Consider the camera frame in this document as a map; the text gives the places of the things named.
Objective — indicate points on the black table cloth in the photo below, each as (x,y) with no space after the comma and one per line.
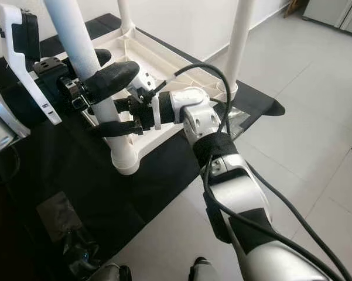
(158,193)

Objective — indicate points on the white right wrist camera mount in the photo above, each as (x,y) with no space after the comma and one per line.
(143,82)

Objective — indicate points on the robot left leg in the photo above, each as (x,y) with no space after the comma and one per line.
(111,274)

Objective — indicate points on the grey metal cabinet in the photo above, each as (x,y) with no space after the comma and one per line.
(334,14)

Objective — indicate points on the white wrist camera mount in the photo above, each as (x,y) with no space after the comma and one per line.
(12,52)
(143,82)

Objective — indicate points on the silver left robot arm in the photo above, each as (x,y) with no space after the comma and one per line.
(0,129)

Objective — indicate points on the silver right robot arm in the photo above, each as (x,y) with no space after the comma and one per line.
(193,111)

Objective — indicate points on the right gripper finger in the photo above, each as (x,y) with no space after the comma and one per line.
(120,128)

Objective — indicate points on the white plastic table top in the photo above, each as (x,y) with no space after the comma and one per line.
(164,52)

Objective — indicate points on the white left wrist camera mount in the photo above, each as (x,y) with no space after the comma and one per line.
(12,52)

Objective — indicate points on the clear plastic tape patch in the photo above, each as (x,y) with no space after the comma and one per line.
(58,216)
(239,120)

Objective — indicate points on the brown wooden furniture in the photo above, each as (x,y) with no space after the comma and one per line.
(296,7)

